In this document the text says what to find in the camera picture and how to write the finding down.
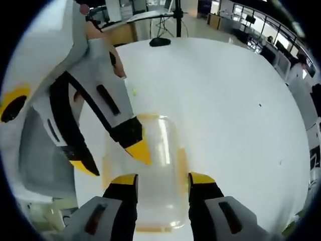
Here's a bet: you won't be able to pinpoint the person's left hand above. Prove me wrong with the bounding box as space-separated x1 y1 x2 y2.
85 21 127 78

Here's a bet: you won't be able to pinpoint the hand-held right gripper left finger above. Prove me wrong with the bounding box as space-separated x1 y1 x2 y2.
64 173 139 241

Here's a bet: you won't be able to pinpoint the black object on table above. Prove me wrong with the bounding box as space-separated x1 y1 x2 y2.
149 37 172 47

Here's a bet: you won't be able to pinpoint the clear plastic container yellow clips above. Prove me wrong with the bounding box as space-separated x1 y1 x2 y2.
101 112 189 231

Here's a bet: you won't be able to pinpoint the black tripod stand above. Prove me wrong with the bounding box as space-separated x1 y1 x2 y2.
156 0 189 38

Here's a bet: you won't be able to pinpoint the wooden desk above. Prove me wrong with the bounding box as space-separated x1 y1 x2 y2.
101 10 189 48

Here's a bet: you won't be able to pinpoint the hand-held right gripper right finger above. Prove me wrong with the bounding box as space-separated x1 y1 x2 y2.
188 171 277 241

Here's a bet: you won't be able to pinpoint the wooden cabinet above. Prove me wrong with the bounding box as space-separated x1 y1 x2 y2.
206 12 222 33

